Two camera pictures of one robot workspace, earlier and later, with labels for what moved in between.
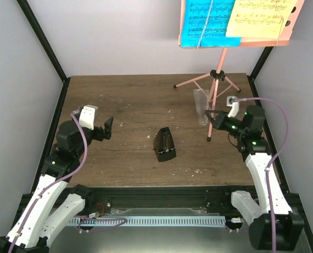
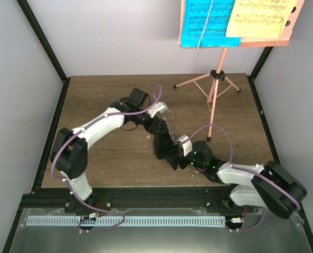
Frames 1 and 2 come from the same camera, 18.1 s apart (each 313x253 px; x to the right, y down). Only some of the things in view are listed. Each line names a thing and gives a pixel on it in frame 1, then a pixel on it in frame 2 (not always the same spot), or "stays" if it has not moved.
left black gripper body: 100,136 to 148,127
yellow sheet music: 258,19 stays
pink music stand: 219,74 stays
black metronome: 164,146 stays
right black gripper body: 220,125 to 183,165
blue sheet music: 193,15 stays
